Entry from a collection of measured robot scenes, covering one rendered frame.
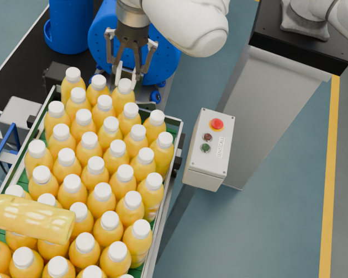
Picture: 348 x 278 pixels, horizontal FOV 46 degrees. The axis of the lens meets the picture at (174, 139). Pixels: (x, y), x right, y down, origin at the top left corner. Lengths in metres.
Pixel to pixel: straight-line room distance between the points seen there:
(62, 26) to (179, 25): 1.69
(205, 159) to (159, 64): 0.36
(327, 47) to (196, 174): 0.75
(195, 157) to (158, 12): 0.43
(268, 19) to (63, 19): 1.19
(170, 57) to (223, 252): 1.24
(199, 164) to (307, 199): 1.53
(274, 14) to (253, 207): 1.14
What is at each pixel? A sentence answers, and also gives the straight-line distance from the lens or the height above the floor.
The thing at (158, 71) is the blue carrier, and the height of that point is 1.05.
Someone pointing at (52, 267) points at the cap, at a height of 1.11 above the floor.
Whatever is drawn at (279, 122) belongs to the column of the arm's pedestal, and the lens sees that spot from 1.84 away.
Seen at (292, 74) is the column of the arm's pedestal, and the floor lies 0.93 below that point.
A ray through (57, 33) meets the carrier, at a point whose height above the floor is 0.30.
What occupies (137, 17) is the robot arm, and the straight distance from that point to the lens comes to 0.91.
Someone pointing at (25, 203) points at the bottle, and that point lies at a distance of 0.88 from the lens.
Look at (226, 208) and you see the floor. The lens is 2.28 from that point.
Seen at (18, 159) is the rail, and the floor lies 0.98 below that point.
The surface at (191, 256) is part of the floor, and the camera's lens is 2.13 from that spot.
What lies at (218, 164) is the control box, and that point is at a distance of 1.06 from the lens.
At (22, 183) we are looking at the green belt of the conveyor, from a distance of 1.22.
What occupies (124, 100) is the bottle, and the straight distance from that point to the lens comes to 1.15.
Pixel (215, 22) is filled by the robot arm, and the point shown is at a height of 1.52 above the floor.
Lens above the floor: 1.98
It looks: 55 degrees down
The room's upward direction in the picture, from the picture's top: 19 degrees clockwise
